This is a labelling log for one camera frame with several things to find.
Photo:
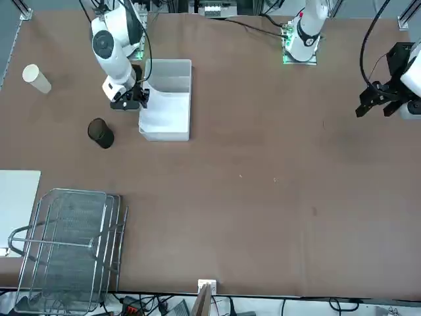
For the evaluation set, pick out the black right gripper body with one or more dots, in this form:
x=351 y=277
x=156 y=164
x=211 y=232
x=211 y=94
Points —
x=135 y=98

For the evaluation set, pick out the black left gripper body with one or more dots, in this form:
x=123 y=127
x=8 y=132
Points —
x=399 y=59

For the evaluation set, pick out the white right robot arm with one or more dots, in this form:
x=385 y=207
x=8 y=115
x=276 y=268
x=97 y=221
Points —
x=108 y=59

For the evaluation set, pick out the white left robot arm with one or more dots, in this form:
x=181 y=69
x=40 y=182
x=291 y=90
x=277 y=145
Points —
x=306 y=33

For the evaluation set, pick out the silver mesh file organizer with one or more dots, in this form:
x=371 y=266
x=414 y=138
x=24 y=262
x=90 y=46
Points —
x=75 y=230

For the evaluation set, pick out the translucent plastic bin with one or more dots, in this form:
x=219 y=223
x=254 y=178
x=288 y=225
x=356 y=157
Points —
x=171 y=70

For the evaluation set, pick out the black mesh pen cup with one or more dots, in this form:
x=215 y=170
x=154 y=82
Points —
x=100 y=133

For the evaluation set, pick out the white paper cup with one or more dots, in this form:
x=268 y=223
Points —
x=36 y=79

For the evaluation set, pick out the white clipboard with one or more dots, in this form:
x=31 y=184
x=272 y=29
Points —
x=16 y=204

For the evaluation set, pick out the white socket box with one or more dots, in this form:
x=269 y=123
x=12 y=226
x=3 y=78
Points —
x=207 y=283

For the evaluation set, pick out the black power strip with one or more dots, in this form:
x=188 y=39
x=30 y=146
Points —
x=131 y=307

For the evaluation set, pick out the wooden board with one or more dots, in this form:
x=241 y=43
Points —
x=202 y=303

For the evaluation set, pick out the aluminium frame rail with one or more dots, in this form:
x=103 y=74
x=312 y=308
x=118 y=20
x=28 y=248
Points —
x=406 y=18
x=25 y=11

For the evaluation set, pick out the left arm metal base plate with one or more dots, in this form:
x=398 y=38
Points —
x=302 y=62

